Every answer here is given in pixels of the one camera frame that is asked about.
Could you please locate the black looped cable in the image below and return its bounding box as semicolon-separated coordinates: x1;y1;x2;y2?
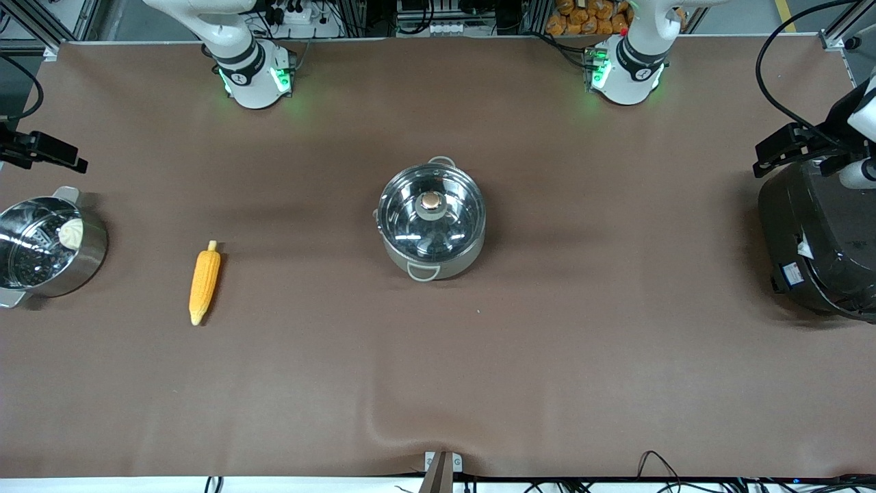
638;450;686;493

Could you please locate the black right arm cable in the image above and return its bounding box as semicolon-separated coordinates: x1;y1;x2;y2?
0;55;44;124

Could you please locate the white power strip with plugs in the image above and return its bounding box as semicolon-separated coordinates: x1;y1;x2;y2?
263;0;343;39

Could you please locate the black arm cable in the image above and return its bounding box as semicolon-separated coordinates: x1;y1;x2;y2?
755;0;860;148
0;55;44;124

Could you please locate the steel steamer pot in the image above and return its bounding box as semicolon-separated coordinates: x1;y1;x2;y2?
0;186;109;309

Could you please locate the white steamed bun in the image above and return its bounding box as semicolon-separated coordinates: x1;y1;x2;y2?
57;218;84;250

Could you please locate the aluminium frame profile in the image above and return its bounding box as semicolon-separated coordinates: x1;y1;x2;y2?
0;0;103;57
820;0;876;52

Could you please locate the bag of orange bread rolls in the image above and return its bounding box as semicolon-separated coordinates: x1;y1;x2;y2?
545;0;687;36

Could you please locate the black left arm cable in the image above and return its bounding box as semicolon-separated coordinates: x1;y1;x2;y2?
755;0;860;148

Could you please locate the black rice cooker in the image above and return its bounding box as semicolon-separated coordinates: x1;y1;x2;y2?
758;159;876;323

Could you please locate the brown table mat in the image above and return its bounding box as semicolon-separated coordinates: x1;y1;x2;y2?
0;38;876;479

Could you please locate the yellow corn cob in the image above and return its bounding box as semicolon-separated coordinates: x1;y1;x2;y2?
189;240;222;327

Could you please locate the glass lid with copper knob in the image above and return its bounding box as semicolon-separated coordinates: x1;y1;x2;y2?
378;164;487;262

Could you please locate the steel pot with grey handles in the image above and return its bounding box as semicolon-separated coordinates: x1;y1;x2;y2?
374;156;488;282

